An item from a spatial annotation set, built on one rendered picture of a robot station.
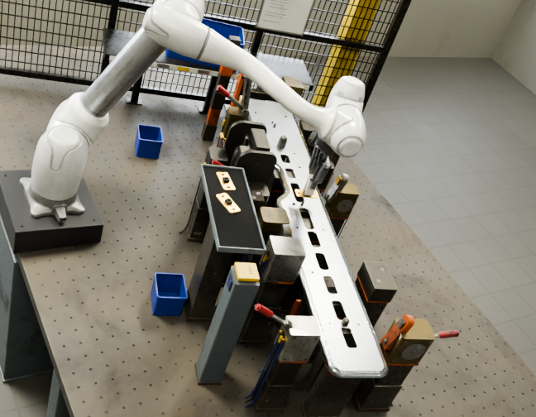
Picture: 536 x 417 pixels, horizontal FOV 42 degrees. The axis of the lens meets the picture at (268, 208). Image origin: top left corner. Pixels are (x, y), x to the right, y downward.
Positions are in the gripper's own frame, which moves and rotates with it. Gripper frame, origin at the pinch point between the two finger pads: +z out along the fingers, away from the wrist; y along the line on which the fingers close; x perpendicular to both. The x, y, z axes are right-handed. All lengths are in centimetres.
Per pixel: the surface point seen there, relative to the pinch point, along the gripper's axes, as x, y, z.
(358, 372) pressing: 1, -70, 9
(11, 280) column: 92, -1, 52
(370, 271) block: -13.8, -33.8, 6.1
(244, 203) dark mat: 29.5, -21.5, -6.9
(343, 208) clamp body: -17.6, 3.1, 11.3
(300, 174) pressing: -3.8, 17.6, 9.0
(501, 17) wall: -312, 368, 66
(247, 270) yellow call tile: 34, -49, -7
